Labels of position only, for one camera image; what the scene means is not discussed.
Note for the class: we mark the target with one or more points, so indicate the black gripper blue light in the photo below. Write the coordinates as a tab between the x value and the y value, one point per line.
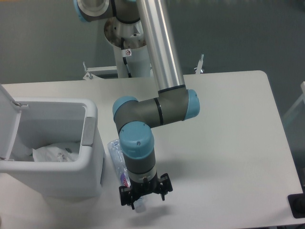
162	186

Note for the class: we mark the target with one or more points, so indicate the crushed clear plastic water bottle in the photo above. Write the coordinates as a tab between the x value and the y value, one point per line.
116	154

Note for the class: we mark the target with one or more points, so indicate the white plastic wrapper bag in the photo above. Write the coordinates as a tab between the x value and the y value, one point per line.
57	152

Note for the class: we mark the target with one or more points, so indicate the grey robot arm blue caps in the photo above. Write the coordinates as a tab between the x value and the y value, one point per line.
135	119

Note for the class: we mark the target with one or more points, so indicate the white open trash can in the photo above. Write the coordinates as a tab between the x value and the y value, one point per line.
28	123

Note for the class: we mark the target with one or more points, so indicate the black device at table edge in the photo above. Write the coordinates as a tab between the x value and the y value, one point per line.
297	205

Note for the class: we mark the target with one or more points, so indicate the glass white furniture at right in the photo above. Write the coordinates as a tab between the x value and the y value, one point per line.
295	108

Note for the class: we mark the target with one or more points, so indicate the white pedestal base frame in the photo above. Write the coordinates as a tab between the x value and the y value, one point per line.
111	72

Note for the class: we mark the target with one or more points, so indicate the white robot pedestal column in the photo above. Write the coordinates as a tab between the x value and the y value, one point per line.
130	49

